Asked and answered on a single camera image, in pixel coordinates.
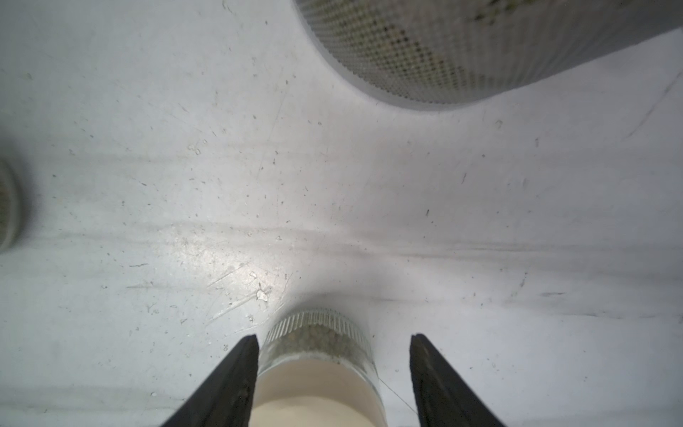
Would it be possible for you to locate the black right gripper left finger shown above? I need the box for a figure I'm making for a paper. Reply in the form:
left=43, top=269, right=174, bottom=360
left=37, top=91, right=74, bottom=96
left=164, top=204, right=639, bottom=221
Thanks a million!
left=163, top=334, right=260, bottom=427

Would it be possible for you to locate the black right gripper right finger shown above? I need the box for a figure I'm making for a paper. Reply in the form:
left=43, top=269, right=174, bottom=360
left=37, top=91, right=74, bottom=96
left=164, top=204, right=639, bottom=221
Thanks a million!
left=410, top=334, right=503, bottom=427

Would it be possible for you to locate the grey mesh waste bin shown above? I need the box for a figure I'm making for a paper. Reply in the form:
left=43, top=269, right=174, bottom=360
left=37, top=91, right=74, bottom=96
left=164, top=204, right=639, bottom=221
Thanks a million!
left=295, top=0, right=682, bottom=110

